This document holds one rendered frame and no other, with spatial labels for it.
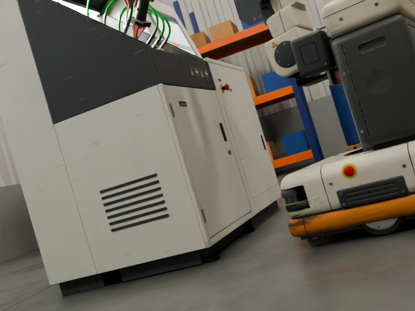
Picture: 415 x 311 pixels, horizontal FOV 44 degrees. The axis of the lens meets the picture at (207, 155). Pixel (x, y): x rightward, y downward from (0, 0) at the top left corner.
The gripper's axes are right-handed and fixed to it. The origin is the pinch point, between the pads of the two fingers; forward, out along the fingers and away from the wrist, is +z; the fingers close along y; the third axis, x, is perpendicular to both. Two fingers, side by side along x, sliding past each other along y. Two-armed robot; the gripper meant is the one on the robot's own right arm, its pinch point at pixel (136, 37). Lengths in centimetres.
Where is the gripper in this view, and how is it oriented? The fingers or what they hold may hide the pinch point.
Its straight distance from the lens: 265.8
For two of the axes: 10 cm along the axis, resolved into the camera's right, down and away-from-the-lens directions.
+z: -2.4, 8.9, 4.0
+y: -8.1, -4.1, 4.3
